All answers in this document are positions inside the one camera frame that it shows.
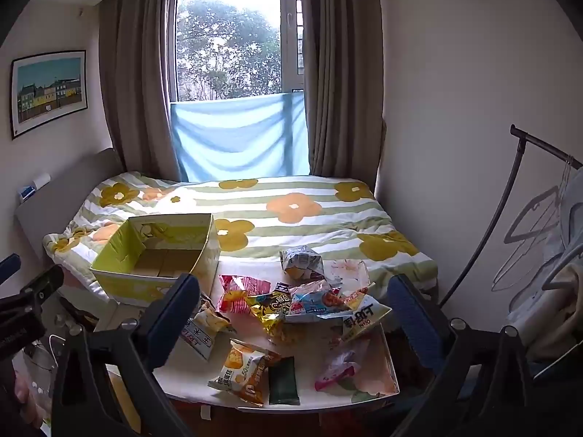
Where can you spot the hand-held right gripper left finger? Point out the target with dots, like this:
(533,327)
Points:
(184,302)

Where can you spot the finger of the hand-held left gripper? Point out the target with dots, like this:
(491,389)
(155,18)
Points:
(9,267)
(41,286)

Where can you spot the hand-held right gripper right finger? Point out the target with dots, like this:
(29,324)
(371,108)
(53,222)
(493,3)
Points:
(407,314)

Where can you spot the pink marshmallow packet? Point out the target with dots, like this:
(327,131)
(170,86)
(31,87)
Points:
(237,296)

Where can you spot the yellow-green cardboard box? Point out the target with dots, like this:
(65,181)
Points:
(136,241)

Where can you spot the gold snack packet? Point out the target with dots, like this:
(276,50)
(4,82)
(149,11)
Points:
(268,312)

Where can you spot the white potato chips packet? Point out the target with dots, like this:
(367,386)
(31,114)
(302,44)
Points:
(207,327)

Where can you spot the orange patterned snack bag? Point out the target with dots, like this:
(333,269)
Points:
(366,321)

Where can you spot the white and blue bottle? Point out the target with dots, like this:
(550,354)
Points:
(34,186)

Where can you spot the pink clear candy packet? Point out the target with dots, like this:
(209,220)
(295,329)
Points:
(339,366)

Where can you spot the orange white cracker packet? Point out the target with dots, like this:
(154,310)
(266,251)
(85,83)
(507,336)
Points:
(241,368)

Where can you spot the light blue snack packet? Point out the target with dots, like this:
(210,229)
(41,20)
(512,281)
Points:
(314,305)

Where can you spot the grey headboard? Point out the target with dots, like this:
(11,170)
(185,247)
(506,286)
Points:
(68,191)

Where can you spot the brown chocolate bar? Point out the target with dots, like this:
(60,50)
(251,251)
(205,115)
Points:
(284,287)

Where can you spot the grey crumpled snack bag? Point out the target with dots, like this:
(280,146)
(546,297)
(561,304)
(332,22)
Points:
(300,259)

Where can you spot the grey clothes hanger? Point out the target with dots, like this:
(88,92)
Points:
(530,216)
(524,266)

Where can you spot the dark green sachet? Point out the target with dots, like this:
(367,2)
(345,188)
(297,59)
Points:
(283,382)

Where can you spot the floral striped blanket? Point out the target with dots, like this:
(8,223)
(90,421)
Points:
(296,232)

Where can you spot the hanging light clothes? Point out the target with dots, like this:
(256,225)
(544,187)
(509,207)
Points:
(564,300)

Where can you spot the black clothes rack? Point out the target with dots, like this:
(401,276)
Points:
(510,182)

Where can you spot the light blue cloth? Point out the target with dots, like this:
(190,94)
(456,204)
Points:
(237,136)

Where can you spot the brown curtain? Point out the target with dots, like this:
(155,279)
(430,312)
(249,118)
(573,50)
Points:
(136,100)
(346,100)

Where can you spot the window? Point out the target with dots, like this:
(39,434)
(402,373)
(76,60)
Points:
(227,32)

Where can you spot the framed wall picture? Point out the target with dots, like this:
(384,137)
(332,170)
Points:
(48,93)

